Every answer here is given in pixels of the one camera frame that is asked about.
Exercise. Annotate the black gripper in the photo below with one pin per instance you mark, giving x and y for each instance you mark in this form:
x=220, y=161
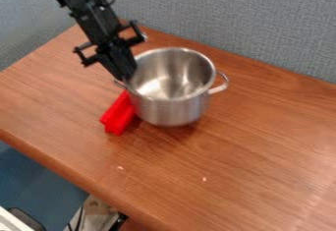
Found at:
x=109, y=37

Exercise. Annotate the stainless steel pot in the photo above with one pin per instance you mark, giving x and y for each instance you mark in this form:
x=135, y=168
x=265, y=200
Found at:
x=171, y=86

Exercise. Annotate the red rectangular block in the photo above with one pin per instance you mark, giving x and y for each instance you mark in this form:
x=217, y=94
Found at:
x=119, y=115

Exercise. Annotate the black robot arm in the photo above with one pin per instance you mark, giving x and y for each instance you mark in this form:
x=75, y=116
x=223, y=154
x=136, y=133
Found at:
x=111, y=38

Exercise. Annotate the white object at corner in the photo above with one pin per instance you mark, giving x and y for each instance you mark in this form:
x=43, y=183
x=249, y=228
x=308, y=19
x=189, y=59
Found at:
x=9, y=223

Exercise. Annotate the black table leg frame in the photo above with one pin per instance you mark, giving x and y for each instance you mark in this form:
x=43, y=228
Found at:
x=96, y=222

